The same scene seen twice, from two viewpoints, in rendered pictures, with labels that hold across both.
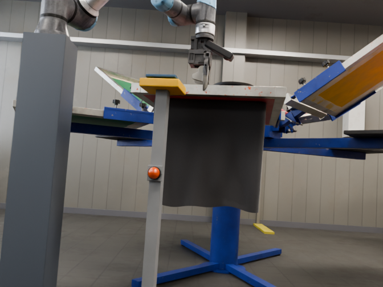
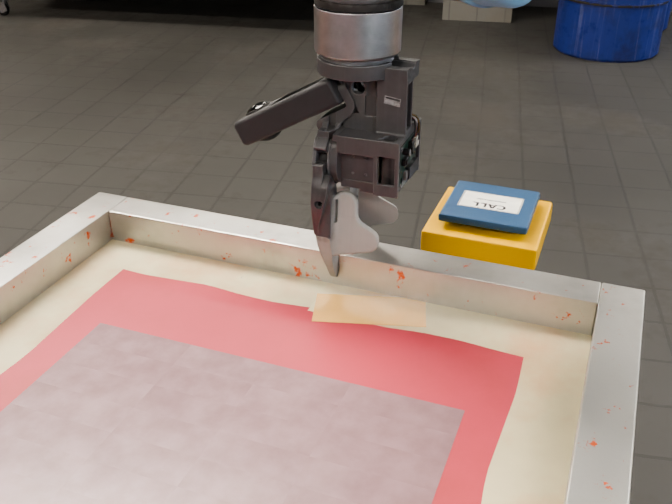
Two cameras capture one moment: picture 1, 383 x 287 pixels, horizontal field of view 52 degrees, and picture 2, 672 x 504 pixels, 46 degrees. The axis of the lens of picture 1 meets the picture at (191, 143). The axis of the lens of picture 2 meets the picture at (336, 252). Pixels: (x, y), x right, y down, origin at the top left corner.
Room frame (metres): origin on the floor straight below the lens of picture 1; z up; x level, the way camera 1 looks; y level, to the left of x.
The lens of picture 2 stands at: (2.15, 0.09, 1.37)
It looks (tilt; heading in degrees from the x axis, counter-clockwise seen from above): 29 degrees down; 191
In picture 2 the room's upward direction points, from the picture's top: straight up
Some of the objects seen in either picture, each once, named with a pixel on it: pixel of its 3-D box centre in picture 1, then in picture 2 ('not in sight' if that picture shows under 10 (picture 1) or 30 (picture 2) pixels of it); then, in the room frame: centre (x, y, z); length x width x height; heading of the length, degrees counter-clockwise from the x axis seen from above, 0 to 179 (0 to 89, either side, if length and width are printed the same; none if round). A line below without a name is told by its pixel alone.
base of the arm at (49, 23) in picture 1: (53, 29); not in sight; (1.70, 0.64, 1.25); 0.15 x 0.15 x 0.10
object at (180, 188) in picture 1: (205, 154); not in sight; (1.55, -0.06, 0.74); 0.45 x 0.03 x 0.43; 80
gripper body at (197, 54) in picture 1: (201, 52); (365, 122); (1.48, -0.02, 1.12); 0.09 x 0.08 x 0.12; 80
